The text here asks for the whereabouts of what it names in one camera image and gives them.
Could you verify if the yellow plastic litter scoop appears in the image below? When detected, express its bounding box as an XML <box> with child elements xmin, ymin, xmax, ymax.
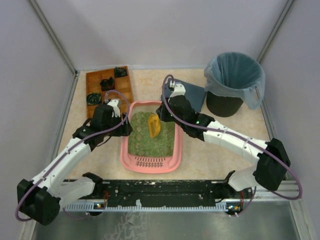
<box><xmin>147</xmin><ymin>113</ymin><xmax>161</xmax><ymax>138</ymax></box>

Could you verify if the pink litter box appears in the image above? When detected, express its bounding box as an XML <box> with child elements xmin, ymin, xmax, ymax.
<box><xmin>120</xmin><ymin>100</ymin><xmax>183</xmax><ymax>174</ymax></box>

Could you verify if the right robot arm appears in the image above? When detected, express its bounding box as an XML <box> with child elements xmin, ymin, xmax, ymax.
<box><xmin>156</xmin><ymin>95</ymin><xmax>291</xmax><ymax>192</ymax></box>

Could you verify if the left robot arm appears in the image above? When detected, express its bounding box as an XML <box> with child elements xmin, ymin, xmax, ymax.
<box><xmin>14</xmin><ymin>98</ymin><xmax>132</xmax><ymax>226</ymax></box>

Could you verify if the green cat litter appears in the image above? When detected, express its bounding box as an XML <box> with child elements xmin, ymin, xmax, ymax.
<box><xmin>128</xmin><ymin>111</ymin><xmax>175</xmax><ymax>158</ymax></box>

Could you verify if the folded grey-blue cloth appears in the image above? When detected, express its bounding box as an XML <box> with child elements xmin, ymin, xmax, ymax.
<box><xmin>174</xmin><ymin>79</ymin><xmax>206</xmax><ymax>112</ymax></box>

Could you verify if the black green coiled item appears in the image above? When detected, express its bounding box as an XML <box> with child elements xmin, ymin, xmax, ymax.
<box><xmin>86</xmin><ymin>92</ymin><xmax>102</xmax><ymax>106</ymax></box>

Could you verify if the wooden compartment tray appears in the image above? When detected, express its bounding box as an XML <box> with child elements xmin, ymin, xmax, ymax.
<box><xmin>85</xmin><ymin>66</ymin><xmax>134</xmax><ymax>118</ymax></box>

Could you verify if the black coiled item middle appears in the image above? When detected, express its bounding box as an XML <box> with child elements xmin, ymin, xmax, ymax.
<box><xmin>100</xmin><ymin>77</ymin><xmax>115</xmax><ymax>92</ymax></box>

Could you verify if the black trash bin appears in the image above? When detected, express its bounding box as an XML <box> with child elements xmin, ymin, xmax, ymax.
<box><xmin>206</xmin><ymin>91</ymin><xmax>244</xmax><ymax>118</ymax></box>

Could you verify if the black coiled item top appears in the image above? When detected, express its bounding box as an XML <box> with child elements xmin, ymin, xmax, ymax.
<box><xmin>113</xmin><ymin>66</ymin><xmax>128</xmax><ymax>78</ymax></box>

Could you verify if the blue plastic bin liner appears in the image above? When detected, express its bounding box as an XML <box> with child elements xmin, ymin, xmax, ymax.
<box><xmin>204</xmin><ymin>52</ymin><xmax>266</xmax><ymax>110</ymax></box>

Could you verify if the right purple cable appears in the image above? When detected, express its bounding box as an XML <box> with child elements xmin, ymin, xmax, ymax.
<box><xmin>161</xmin><ymin>74</ymin><xmax>305</xmax><ymax>200</ymax></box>

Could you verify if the purple cable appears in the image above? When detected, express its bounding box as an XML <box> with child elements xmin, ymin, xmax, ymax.
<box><xmin>161</xmin><ymin>74</ymin><xmax>305</xmax><ymax>200</ymax></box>
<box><xmin>15</xmin><ymin>90</ymin><xmax>130</xmax><ymax>223</ymax></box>

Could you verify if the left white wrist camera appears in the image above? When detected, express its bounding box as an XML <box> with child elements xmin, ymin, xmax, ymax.
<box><xmin>107</xmin><ymin>98</ymin><xmax>122</xmax><ymax>118</ymax></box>

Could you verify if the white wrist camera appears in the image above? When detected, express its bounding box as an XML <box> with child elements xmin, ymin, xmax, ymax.
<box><xmin>168</xmin><ymin>79</ymin><xmax>186</xmax><ymax>98</ymax></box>
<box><xmin>107</xmin><ymin>98</ymin><xmax>122</xmax><ymax>118</ymax></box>

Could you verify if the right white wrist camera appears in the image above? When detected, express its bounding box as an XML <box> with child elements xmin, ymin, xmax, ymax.
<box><xmin>168</xmin><ymin>79</ymin><xmax>186</xmax><ymax>98</ymax></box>

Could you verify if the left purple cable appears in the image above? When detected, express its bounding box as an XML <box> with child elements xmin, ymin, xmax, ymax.
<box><xmin>15</xmin><ymin>90</ymin><xmax>130</xmax><ymax>223</ymax></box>

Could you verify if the black metal base rail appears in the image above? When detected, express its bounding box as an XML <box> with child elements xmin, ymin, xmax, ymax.
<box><xmin>64</xmin><ymin>180</ymin><xmax>253</xmax><ymax>215</ymax></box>

